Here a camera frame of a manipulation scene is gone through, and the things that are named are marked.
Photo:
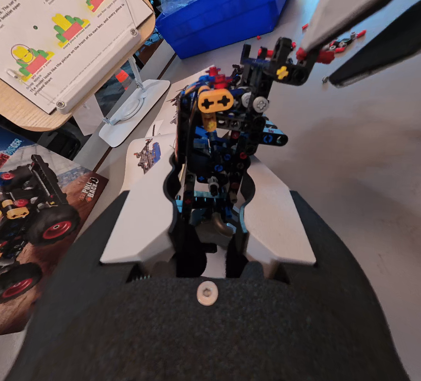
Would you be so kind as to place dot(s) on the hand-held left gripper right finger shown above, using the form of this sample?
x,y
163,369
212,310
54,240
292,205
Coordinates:
x,y
279,223

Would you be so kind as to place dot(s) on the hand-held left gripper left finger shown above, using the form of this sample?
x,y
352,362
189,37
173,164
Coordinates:
x,y
141,223

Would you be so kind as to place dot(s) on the red lego connector piece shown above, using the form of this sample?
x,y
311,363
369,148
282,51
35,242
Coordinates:
x,y
324,56

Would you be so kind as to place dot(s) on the lego truck chassis model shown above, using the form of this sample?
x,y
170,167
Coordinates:
x,y
217,101

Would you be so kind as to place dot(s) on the lego instruction booklet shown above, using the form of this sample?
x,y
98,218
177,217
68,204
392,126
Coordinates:
x,y
131,173

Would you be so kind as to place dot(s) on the lego set box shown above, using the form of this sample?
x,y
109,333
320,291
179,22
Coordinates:
x,y
49,223

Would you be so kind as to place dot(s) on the orange cone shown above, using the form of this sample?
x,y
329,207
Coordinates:
x,y
122,77

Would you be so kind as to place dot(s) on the blue plastic bin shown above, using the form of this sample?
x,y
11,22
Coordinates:
x,y
213,25

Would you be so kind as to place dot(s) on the printed instruction sheet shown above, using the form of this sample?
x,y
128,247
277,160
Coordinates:
x,y
65,9

